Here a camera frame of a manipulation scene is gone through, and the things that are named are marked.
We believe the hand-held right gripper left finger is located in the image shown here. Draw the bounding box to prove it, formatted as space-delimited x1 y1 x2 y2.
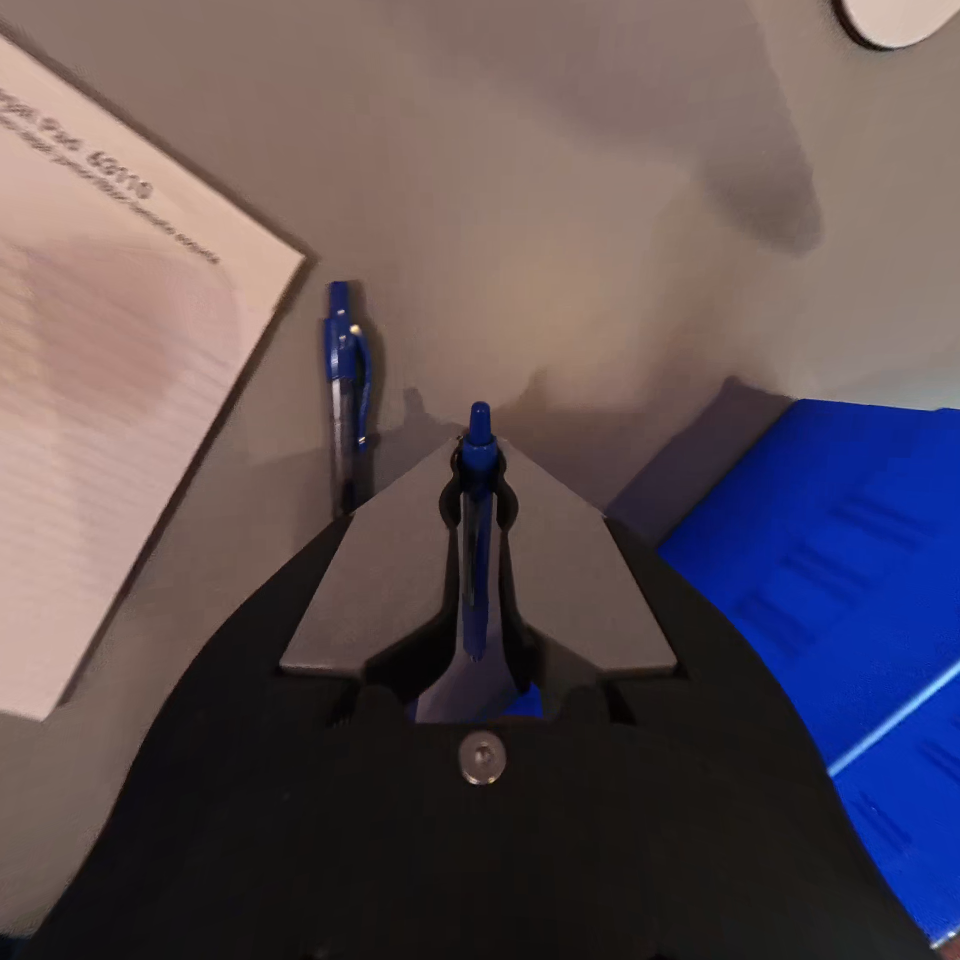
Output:
279 436 470 702

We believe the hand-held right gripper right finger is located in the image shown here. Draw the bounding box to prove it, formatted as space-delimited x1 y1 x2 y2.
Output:
491 436 682 695

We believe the blue retractable pen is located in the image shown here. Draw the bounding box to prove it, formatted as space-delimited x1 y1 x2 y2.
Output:
322 281 374 519
453 401 502 665

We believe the white lined legal pad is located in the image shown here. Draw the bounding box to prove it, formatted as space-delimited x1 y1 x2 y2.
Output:
0 33 309 721

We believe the grey desk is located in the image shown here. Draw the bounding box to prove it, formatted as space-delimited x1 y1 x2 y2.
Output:
0 0 960 960

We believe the white desk stand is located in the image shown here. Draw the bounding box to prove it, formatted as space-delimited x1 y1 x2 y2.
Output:
831 0 960 52

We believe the blue plastic bin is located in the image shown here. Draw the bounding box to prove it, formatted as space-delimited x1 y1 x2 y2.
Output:
658 397 960 950

